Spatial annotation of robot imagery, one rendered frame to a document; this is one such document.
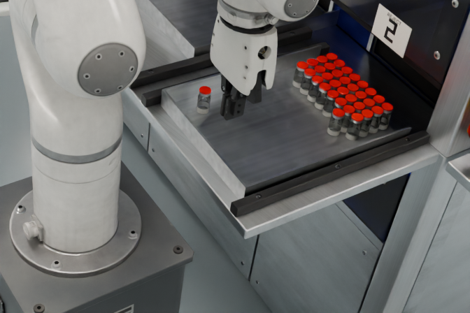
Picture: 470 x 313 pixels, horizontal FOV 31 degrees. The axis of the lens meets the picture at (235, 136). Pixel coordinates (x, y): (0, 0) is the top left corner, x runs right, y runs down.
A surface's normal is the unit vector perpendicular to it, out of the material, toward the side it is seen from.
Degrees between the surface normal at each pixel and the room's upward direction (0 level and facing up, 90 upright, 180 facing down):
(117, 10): 59
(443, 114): 90
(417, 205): 90
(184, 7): 0
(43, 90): 37
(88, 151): 89
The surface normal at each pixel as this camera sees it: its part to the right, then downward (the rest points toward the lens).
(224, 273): 0.13, -0.75
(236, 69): -0.80, 0.36
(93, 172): 0.49, 0.62
